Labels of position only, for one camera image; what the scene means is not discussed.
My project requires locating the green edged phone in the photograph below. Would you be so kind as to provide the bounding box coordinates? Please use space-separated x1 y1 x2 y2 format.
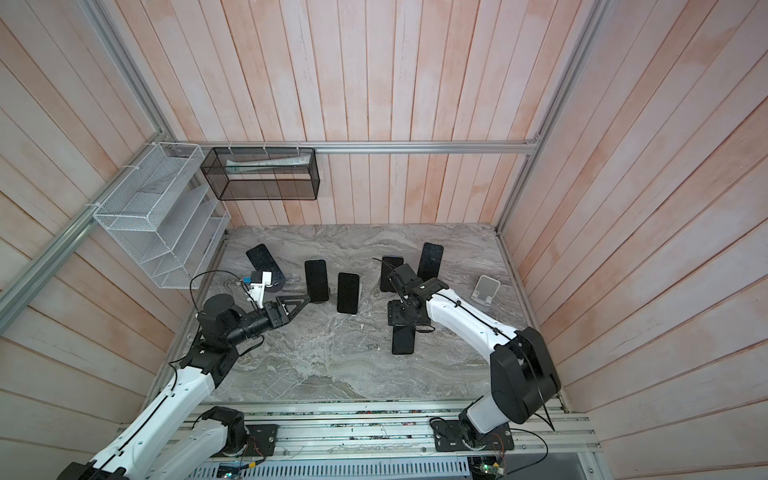
304 259 330 303

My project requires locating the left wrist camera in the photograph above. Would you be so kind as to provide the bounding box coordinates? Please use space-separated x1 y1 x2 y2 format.
242 271 272 309

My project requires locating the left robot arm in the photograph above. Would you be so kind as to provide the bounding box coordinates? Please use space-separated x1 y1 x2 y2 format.
58 294 310 479

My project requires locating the blue edged phone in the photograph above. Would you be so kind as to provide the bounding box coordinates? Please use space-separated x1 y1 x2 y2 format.
379 256 404 293

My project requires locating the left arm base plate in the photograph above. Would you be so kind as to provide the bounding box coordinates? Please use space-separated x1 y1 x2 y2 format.
244 424 279 459

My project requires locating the white wire mesh shelf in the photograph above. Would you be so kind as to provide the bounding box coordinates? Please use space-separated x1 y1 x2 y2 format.
94 143 231 290

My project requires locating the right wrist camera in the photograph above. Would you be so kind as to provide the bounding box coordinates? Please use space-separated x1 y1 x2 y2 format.
389 263 423 297

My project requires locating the black wire mesh basket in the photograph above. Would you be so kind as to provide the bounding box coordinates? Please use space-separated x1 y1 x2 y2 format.
201 146 321 201

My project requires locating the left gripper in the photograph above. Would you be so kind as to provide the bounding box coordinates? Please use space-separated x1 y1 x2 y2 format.
226 296 311 345

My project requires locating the purple edged phone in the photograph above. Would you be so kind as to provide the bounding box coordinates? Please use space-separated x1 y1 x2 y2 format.
417 242 444 281

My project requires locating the white folding phone stand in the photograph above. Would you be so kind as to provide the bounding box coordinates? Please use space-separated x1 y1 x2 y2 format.
471 275 501 306

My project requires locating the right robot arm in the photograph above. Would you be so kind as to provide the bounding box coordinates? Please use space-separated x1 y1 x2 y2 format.
388 274 561 451

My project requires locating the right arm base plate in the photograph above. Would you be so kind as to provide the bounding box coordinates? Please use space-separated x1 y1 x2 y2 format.
428 417 515 452

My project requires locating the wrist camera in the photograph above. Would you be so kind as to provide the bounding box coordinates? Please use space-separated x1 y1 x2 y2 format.
242 271 272 309
389 263 423 297

